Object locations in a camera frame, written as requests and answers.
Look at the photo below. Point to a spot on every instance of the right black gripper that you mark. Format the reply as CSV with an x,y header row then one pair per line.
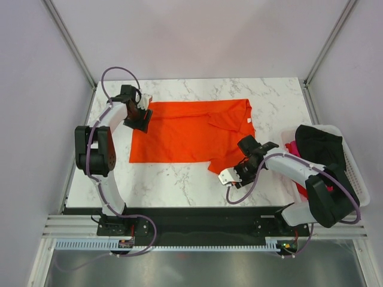
x,y
245,181

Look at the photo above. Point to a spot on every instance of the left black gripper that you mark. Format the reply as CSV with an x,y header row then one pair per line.
x,y
142,125

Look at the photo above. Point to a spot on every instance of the orange t shirt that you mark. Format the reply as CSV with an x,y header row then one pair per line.
x,y
194,132

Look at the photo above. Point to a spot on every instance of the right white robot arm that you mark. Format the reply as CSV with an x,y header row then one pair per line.
x,y
331,197

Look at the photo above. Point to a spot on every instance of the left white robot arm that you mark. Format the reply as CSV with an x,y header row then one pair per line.
x,y
95,152

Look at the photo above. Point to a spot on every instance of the pink t shirt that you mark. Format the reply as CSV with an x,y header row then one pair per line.
x,y
293,149

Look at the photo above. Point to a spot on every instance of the white plastic basket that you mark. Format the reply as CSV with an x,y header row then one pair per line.
x,y
352,171

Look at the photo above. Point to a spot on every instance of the red t shirt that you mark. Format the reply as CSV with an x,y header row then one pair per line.
x,y
302,191

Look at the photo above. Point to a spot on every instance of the black t shirt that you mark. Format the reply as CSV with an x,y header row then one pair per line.
x,y
320,147

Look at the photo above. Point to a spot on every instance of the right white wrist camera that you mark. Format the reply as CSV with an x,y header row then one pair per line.
x,y
229,177

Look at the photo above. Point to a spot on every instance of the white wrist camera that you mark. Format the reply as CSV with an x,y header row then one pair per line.
x,y
144,101
229,177

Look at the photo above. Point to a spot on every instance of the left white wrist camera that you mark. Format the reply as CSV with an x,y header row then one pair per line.
x,y
144,101

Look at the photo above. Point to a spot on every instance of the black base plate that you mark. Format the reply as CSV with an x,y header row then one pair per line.
x,y
196,238

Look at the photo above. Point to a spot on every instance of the right aluminium corner post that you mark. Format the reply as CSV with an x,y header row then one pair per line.
x,y
335,32

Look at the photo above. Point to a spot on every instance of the aluminium corner post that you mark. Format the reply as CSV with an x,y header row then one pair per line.
x,y
69,41
335,32

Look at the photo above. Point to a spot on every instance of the left aluminium corner post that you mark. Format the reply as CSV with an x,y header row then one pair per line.
x,y
69,41

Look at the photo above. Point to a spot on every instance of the aluminium frame rail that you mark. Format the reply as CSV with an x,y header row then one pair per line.
x,y
187,221

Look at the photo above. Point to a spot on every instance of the blue slotted cable duct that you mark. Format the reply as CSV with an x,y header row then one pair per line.
x,y
114,244

